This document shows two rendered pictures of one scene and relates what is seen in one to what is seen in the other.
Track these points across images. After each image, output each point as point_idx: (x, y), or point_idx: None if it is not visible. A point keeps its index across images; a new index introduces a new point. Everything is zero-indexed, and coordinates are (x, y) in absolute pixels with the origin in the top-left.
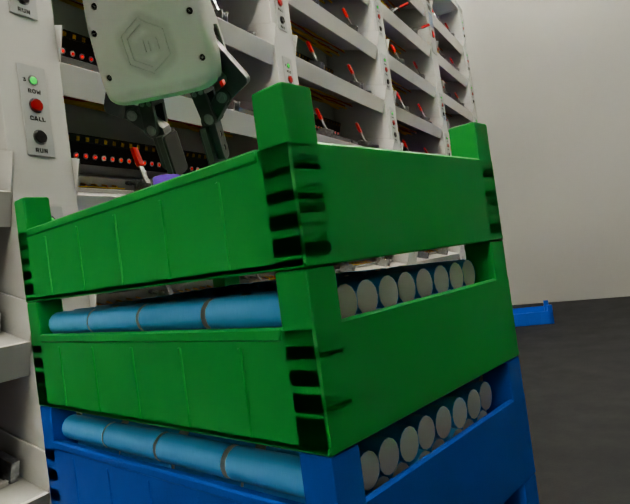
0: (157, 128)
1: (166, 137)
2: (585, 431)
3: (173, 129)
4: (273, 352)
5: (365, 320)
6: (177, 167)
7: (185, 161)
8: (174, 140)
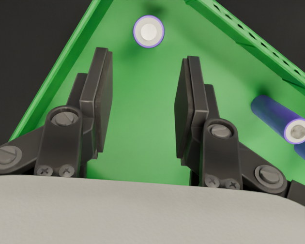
0: (86, 165)
1: (102, 147)
2: None
3: (94, 106)
4: None
5: None
6: (110, 99)
7: (110, 61)
8: (103, 112)
